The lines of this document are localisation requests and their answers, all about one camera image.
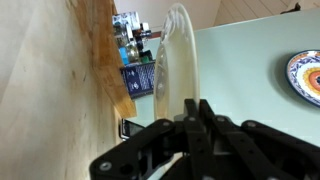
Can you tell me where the gold lid spice jar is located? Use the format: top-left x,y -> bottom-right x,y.
117,36 -> 139,65

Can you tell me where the blue orange wall plate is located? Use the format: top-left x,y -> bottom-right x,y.
285,50 -> 320,107

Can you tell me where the blue patterned box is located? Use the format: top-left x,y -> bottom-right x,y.
120,62 -> 155,100

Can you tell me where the dark label spice jar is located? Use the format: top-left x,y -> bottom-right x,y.
133,22 -> 152,51

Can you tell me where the colourful floral yellow-rimmed plate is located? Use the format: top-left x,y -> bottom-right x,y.
153,3 -> 200,120

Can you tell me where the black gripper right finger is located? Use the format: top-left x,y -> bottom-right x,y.
199,99 -> 320,180

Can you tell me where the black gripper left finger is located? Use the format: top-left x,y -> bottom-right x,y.
173,99 -> 217,180

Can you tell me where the wooden spice rack box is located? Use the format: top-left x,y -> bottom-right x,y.
68,0 -> 137,118

